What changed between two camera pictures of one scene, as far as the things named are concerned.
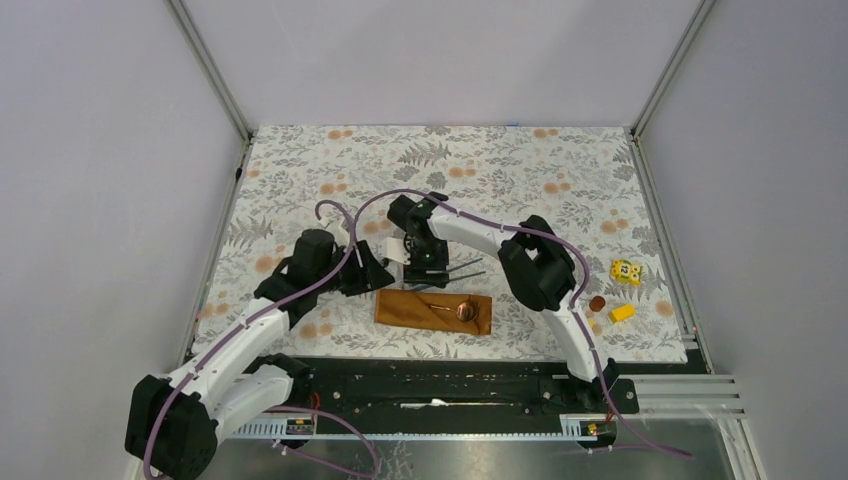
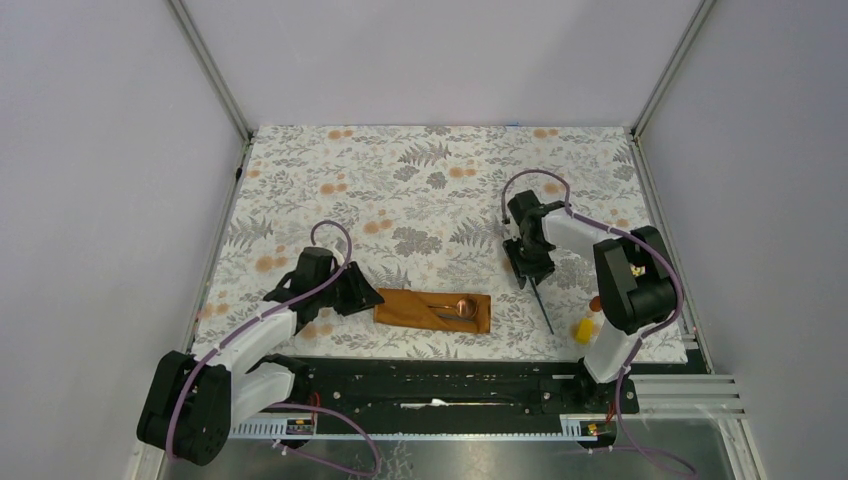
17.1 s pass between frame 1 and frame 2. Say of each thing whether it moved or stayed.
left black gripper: moved
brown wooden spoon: stayed
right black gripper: moved
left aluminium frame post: stayed
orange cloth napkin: stayed
